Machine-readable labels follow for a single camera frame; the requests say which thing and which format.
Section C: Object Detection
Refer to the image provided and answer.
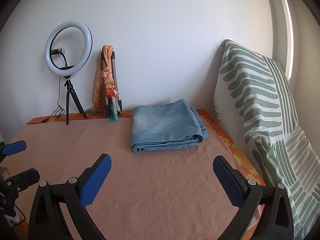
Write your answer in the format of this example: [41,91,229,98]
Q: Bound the light blue denim pants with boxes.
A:
[131,99,208,153]

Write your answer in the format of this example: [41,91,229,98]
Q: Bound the orange floral bed sheet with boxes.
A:
[15,108,267,240]

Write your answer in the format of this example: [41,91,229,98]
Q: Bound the pink fleece blanket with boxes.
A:
[0,116,258,240]

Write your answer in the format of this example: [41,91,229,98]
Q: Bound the folded silver black tripod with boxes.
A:
[100,51,123,121]

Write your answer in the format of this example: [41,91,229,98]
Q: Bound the small black tripod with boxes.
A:
[63,76,89,126]

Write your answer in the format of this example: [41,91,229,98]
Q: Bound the orange patterned scarf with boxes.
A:
[86,45,123,121]

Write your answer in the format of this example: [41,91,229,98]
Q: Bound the green white patterned pillow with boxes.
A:
[214,40,319,239]

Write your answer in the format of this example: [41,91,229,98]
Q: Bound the black ring light cable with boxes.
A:
[26,76,66,125]

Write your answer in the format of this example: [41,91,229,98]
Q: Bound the white ring light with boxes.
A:
[44,21,93,76]

